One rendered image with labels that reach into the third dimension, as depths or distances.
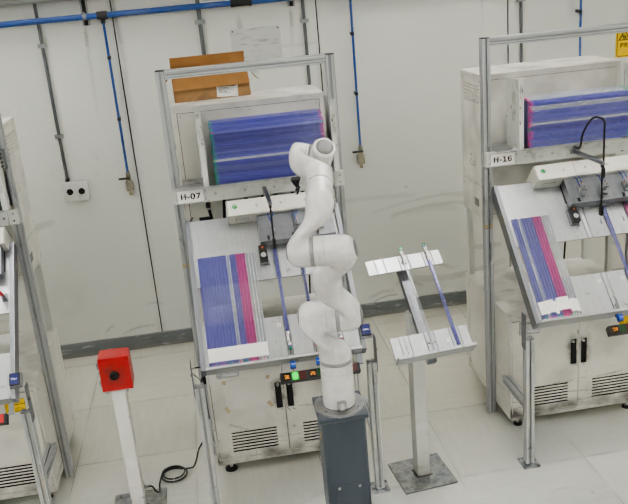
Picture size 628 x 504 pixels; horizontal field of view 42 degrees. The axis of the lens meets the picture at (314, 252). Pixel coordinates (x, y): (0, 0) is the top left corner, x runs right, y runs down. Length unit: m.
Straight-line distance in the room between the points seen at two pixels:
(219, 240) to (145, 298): 1.81
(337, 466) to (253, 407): 0.87
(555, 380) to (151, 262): 2.61
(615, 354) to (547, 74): 1.41
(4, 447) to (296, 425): 1.33
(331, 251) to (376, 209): 2.81
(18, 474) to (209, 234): 1.42
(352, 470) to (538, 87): 2.03
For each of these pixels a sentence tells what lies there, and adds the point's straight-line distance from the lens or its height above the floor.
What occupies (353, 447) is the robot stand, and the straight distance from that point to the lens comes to 3.11.
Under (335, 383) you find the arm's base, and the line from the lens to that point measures 2.99.
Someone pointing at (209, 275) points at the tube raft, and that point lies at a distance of 3.60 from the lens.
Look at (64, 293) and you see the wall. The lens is 5.46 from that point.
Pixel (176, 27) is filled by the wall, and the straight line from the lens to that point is 5.07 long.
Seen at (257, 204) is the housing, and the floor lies 1.28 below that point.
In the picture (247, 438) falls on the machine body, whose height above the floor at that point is 0.19.
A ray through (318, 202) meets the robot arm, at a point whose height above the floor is 1.55.
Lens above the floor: 2.22
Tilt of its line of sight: 19 degrees down
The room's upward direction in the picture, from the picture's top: 5 degrees counter-clockwise
